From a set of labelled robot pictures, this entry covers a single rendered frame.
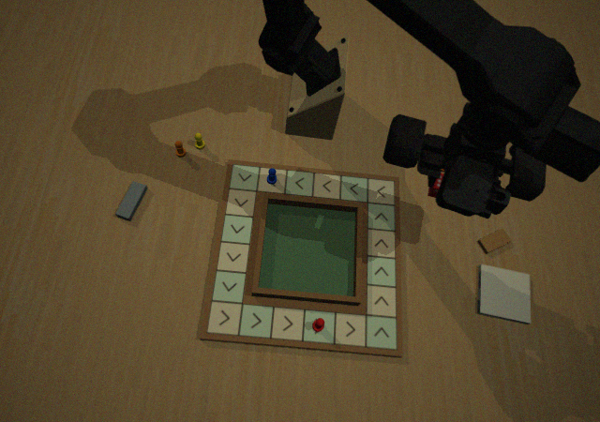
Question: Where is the yellow pawn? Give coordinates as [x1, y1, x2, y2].
[195, 133, 205, 150]

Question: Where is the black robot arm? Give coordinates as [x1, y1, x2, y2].
[259, 0, 600, 219]

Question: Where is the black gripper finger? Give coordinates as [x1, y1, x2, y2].
[417, 134, 442, 188]

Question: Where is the blue pawn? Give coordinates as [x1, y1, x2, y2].
[267, 168, 277, 185]

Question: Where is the red die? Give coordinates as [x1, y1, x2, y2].
[427, 173, 443, 198]

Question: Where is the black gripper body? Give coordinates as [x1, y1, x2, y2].
[382, 102, 547, 202]

